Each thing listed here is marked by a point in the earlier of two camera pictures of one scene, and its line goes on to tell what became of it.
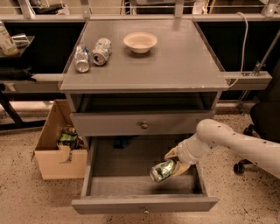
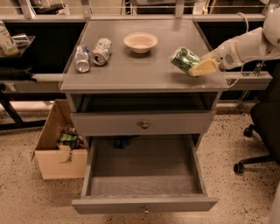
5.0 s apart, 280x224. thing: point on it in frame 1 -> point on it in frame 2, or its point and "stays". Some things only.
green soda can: x=162 y=171 -> x=184 y=59
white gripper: x=185 y=153 -> x=226 y=56
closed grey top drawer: x=146 y=123 stays
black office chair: x=265 y=117 stays
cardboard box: x=54 y=161 stays
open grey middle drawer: x=117 y=178 stays
